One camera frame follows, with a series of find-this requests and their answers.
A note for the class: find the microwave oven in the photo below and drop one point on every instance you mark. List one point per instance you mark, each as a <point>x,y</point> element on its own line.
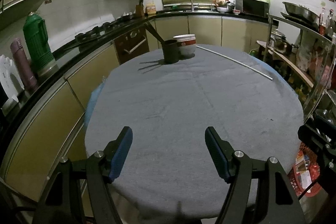
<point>252,6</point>

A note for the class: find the metal sink faucet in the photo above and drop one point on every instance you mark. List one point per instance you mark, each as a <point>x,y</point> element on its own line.
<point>192,2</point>

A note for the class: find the plastic bag of goods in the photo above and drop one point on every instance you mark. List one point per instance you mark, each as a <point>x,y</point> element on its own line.
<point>312,61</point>

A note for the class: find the blue table cover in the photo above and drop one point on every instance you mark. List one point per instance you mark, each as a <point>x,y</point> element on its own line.
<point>92,100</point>

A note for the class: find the cream mug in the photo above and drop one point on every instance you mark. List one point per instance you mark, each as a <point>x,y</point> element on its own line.
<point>221,0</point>

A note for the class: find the beige kitchen base cabinets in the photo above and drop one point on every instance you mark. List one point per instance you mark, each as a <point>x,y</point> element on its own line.
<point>47,121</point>

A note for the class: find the purple thermos bottle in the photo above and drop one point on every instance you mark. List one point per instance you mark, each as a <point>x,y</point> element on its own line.
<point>22,64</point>

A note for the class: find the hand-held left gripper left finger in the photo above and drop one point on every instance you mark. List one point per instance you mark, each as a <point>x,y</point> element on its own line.
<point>120,153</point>

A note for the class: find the black gas stove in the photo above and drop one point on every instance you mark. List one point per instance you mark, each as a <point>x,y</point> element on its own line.
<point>99,29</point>

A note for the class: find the long white tube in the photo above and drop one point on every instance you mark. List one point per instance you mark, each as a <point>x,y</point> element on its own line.
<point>236,62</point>

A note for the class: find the red plastic basket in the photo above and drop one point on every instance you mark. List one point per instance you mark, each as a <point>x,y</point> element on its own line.
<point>312,188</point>

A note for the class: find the white box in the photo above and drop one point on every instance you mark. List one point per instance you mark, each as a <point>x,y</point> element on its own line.
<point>305,179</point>

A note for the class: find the white bowl red band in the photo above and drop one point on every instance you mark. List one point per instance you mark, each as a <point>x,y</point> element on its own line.
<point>187,50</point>
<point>184,37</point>

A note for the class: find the metal bowl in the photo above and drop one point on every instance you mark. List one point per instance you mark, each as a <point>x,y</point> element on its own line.
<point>225,8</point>

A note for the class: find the orange seasoning bag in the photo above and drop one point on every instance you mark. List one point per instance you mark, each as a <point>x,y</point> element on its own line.
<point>151,8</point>

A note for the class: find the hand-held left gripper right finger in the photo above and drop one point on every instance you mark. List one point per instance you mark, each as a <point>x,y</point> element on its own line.
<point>216,153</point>

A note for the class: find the metal glass shelf rack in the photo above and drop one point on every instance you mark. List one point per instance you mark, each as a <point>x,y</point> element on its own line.
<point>317,87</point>

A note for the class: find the steel pot with lid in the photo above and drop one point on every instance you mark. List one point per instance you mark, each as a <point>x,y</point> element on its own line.
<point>282,43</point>

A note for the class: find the clear plastic bottle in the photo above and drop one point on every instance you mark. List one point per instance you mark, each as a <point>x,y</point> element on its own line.
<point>331,26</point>

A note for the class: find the white electric heater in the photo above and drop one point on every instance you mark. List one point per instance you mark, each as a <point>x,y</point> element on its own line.
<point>8,77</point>

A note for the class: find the red cap bottle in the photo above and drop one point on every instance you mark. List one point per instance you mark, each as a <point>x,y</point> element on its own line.
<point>322,22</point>

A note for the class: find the green thermos jug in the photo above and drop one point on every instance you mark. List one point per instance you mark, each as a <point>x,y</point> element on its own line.
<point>38,43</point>

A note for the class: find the built-in dark oven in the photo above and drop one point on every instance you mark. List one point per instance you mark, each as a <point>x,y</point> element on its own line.
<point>131,45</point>

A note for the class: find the black chopstick cup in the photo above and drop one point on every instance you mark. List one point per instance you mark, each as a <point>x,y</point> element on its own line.
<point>171,52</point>

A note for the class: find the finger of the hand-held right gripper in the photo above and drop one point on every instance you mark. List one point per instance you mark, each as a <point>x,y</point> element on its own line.
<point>309,136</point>

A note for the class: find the wooden knife block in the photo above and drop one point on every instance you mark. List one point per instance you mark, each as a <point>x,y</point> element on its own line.
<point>140,8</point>

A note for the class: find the large metal basin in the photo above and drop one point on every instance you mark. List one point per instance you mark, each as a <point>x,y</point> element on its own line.
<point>299,12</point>

